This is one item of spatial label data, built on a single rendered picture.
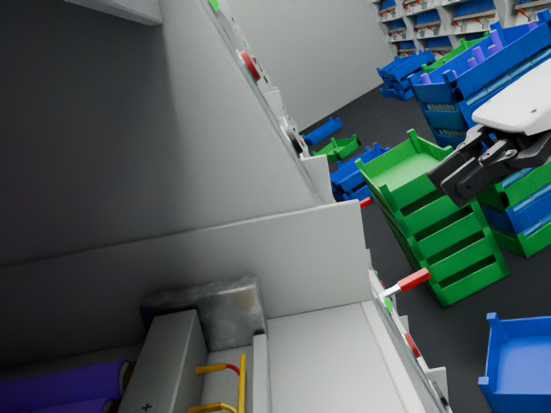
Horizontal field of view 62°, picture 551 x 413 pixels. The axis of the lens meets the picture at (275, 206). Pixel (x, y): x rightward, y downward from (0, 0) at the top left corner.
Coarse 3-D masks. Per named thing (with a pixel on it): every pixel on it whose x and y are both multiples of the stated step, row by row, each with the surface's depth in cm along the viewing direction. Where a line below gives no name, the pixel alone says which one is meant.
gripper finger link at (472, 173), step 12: (504, 156) 41; (516, 156) 40; (468, 168) 43; (480, 168) 42; (492, 168) 42; (504, 168) 41; (516, 168) 41; (444, 180) 43; (456, 180) 43; (468, 180) 42; (480, 180) 43; (492, 180) 43; (456, 192) 44; (468, 192) 43; (480, 192) 44; (456, 204) 44
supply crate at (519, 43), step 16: (544, 16) 109; (512, 32) 124; (528, 32) 110; (544, 32) 110; (480, 48) 129; (512, 48) 110; (528, 48) 110; (448, 64) 128; (464, 64) 129; (480, 64) 109; (496, 64) 110; (512, 64) 110; (416, 80) 126; (432, 80) 128; (448, 80) 108; (464, 80) 109; (480, 80) 110; (416, 96) 128; (432, 96) 119; (448, 96) 112; (464, 96) 110
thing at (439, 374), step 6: (372, 276) 60; (372, 282) 58; (378, 288) 57; (390, 312) 51; (426, 372) 35; (432, 372) 35; (438, 372) 35; (444, 372) 35; (432, 378) 35; (438, 378) 35; (444, 378) 35; (438, 384) 35; (444, 384) 35; (444, 390) 35; (444, 396) 35
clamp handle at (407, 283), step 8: (416, 272) 50; (424, 272) 49; (400, 280) 50; (408, 280) 50; (416, 280) 49; (424, 280) 49; (392, 288) 50; (400, 288) 50; (408, 288) 50; (384, 296) 50
